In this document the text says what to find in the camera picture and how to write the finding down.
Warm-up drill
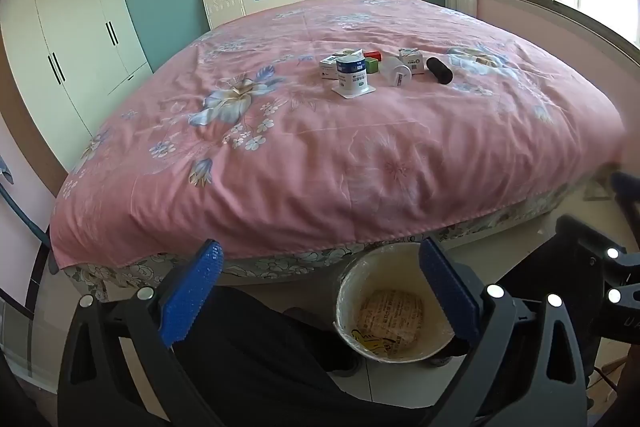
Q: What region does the pink floral bedspread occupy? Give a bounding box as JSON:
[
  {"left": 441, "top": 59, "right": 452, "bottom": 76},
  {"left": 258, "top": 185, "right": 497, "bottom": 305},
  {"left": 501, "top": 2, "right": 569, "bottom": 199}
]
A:
[{"left": 50, "top": 0, "right": 626, "bottom": 270}]

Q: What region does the white printed carton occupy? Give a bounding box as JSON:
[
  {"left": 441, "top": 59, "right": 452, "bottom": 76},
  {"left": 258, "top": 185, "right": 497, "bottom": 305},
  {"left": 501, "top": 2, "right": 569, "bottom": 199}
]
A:
[{"left": 398, "top": 48, "right": 427, "bottom": 76}]

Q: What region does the white plastic bottle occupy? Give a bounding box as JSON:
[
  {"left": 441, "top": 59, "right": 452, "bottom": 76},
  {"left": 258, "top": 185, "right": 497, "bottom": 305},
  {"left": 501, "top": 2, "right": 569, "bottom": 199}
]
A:
[{"left": 380, "top": 57, "right": 412, "bottom": 87}]

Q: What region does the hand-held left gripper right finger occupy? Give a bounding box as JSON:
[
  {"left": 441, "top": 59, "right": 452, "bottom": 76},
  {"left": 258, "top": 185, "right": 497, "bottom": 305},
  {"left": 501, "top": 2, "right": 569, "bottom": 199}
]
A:
[{"left": 419, "top": 237, "right": 591, "bottom": 427}]

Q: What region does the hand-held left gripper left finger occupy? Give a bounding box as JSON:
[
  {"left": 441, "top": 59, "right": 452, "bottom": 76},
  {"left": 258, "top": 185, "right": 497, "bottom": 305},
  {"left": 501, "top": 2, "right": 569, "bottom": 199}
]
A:
[{"left": 57, "top": 238, "right": 226, "bottom": 427}]

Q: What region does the black cylinder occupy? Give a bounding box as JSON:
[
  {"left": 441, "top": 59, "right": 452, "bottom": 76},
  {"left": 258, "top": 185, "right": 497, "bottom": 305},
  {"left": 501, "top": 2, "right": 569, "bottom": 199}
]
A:
[{"left": 426, "top": 57, "right": 454, "bottom": 86}]

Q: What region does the floral bed skirt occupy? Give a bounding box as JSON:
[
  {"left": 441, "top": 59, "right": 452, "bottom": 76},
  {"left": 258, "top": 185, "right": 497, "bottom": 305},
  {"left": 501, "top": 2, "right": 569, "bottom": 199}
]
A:
[{"left": 62, "top": 184, "right": 601, "bottom": 303}]

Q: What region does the white wardrobe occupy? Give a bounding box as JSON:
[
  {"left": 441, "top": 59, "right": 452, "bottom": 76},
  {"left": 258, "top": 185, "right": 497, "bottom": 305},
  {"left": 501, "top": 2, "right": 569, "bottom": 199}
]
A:
[{"left": 0, "top": 0, "right": 153, "bottom": 168}]

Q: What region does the blue curved tube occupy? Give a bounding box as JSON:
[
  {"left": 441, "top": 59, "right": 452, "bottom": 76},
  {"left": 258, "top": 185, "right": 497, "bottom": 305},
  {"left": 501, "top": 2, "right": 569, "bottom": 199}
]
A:
[{"left": 0, "top": 154, "right": 51, "bottom": 248}]

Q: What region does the white plastic bucket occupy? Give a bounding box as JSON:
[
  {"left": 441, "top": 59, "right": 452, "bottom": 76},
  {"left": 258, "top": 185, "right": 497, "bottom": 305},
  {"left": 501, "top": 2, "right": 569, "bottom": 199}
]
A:
[{"left": 332, "top": 242, "right": 468, "bottom": 364}]

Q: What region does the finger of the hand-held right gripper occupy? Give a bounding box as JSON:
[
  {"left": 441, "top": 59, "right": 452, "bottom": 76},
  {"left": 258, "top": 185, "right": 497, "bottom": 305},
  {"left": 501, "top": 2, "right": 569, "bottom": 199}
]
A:
[
  {"left": 611, "top": 171, "right": 640, "bottom": 208},
  {"left": 556, "top": 214, "right": 640, "bottom": 308}
]

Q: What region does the printed paper sheet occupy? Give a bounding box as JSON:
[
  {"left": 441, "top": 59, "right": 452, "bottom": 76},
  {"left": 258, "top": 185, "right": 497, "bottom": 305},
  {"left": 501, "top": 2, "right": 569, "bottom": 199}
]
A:
[{"left": 355, "top": 289, "right": 426, "bottom": 355}]

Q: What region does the blue white yogurt cup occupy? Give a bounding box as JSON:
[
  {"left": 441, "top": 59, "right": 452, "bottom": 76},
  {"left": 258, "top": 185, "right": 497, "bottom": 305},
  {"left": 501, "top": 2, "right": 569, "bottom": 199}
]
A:
[{"left": 331, "top": 48, "right": 377, "bottom": 99}]

